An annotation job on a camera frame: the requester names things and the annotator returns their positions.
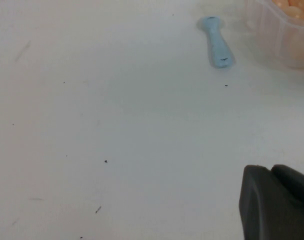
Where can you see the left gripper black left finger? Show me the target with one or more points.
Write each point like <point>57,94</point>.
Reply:
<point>267,212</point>

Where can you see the clear plastic egg box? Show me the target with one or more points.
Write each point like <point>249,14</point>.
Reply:
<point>292,45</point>

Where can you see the beige plastic egg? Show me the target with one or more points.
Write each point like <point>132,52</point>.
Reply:
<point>297,13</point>

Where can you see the light blue plastic fork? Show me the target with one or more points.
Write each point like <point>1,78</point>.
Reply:
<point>217,45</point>

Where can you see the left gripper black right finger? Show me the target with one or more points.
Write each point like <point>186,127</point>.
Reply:
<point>297,185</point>

